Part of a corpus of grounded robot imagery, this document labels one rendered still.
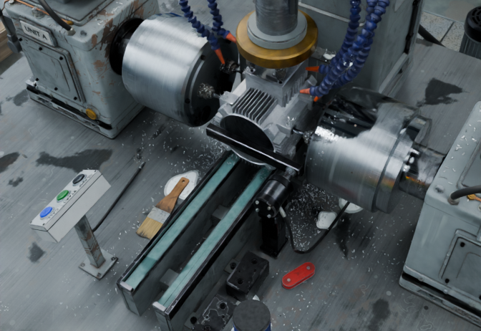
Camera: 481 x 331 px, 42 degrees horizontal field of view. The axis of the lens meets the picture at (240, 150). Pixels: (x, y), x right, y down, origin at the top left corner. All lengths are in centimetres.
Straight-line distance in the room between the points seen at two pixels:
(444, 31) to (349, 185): 149
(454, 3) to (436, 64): 162
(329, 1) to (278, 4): 26
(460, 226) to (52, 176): 106
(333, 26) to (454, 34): 124
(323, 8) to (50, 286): 93
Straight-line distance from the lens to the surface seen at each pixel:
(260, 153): 144
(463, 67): 203
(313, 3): 157
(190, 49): 150
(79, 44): 160
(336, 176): 135
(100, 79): 167
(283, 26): 134
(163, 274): 149
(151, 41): 155
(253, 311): 102
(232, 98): 149
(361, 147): 132
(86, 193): 138
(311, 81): 151
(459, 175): 128
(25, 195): 178
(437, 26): 276
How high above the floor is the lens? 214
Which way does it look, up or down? 50 degrees down
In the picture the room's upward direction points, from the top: 4 degrees counter-clockwise
